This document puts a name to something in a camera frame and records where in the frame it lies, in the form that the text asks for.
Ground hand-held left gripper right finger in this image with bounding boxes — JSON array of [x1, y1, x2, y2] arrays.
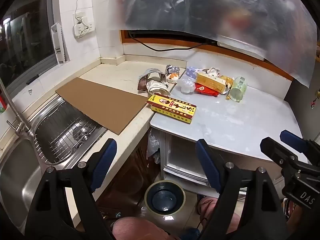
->
[[195, 139, 288, 240]]

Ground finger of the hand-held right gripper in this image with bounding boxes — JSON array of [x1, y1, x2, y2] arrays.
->
[[280, 130, 320, 160], [260, 137, 310, 173]]

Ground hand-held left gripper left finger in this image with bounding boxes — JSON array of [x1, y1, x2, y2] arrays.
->
[[25, 138, 118, 240]]

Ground dark trash bin cream rim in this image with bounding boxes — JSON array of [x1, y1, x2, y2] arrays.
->
[[144, 180, 186, 215]]

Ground green can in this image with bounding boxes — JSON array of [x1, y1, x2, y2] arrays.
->
[[229, 76, 248, 102]]

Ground yellow toothpaste box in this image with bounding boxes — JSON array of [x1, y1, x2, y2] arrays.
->
[[196, 72, 227, 93]]

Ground wooden cabinet door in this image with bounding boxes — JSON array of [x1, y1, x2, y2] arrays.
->
[[96, 130, 165, 218]]

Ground frosted glass sliding door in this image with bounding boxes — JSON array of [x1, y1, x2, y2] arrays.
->
[[162, 131, 283, 198]]

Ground hanging charm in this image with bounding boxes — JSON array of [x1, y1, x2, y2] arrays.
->
[[310, 87, 320, 109]]

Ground hanging clear plastic bag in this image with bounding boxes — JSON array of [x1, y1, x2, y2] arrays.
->
[[146, 129, 160, 164]]

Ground brown cardboard sheet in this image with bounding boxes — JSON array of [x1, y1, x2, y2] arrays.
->
[[55, 77, 153, 135]]

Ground yellow and red box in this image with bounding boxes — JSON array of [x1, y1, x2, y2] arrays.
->
[[146, 93, 197, 124]]

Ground red packet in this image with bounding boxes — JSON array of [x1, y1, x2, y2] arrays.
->
[[194, 83, 218, 97]]

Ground person's pink trousers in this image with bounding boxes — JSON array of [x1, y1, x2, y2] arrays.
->
[[112, 196, 240, 240]]

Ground gold wrapper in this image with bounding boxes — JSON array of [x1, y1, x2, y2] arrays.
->
[[220, 75, 234, 95]]

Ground white crumpled wrapper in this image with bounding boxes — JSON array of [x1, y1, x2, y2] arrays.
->
[[146, 79, 170, 96]]

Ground white crumpled paper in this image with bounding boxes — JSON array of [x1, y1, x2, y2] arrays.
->
[[201, 67, 220, 77]]

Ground stainless steel sink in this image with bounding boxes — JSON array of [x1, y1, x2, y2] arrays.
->
[[0, 96, 108, 225]]

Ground blue tissue pack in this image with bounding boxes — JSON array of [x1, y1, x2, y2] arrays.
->
[[186, 66, 200, 78]]

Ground foil snack wrapper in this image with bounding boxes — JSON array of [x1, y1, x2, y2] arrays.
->
[[165, 65, 181, 83]]

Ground steel faucet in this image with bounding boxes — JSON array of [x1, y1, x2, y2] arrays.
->
[[0, 79, 34, 135]]

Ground silver foil pouch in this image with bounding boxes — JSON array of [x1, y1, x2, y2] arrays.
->
[[137, 68, 166, 92]]

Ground red label bottle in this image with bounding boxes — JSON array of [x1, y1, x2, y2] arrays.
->
[[0, 89, 8, 114]]

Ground window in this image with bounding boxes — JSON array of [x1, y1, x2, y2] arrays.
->
[[0, 0, 57, 88]]

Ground translucent plastic sheet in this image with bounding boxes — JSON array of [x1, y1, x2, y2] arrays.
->
[[117, 0, 318, 88]]

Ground orange wooden frame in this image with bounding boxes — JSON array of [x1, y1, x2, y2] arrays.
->
[[120, 29, 293, 80]]

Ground black cable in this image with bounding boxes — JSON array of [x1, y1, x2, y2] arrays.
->
[[127, 30, 218, 52]]

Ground white wall holder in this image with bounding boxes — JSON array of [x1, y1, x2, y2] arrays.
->
[[51, 22, 67, 64]]

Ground white wall socket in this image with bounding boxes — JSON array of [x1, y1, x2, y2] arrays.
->
[[73, 11, 95, 37]]

